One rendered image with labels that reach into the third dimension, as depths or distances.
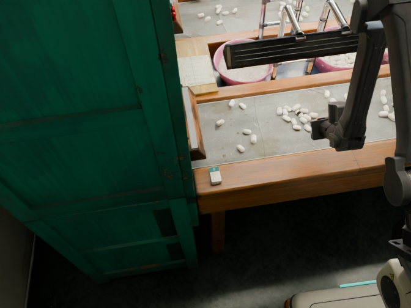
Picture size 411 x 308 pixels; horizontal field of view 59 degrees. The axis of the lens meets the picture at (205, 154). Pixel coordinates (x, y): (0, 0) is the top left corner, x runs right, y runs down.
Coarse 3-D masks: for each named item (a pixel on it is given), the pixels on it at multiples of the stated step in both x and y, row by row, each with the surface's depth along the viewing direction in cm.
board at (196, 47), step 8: (184, 40) 164; (192, 40) 164; (200, 40) 164; (176, 48) 162; (184, 48) 162; (192, 48) 161; (200, 48) 161; (208, 48) 161; (184, 56) 159; (192, 88) 149; (200, 88) 149; (208, 88) 149; (216, 88) 148
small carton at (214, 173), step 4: (212, 168) 127; (216, 168) 127; (212, 172) 127; (216, 172) 126; (212, 176) 126; (216, 176) 126; (220, 176) 126; (212, 180) 125; (216, 180) 125; (220, 180) 125; (212, 184) 126; (216, 184) 126
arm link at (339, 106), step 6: (330, 102) 110; (336, 102) 109; (342, 102) 108; (330, 108) 107; (336, 108) 105; (342, 108) 104; (330, 114) 108; (336, 114) 106; (330, 120) 109; (336, 120) 106; (330, 138) 105; (336, 138) 102; (330, 144) 105; (336, 144) 102
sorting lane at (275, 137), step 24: (264, 96) 150; (288, 96) 150; (312, 96) 149; (336, 96) 149; (216, 120) 144; (240, 120) 144; (264, 120) 143; (312, 120) 143; (384, 120) 141; (216, 144) 138; (240, 144) 138; (264, 144) 137; (288, 144) 137; (312, 144) 137; (192, 168) 133
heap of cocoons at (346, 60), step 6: (342, 54) 161; (348, 54) 161; (354, 54) 161; (324, 60) 160; (330, 60) 160; (336, 60) 161; (342, 60) 159; (348, 60) 159; (354, 60) 160; (342, 66) 159; (348, 66) 159
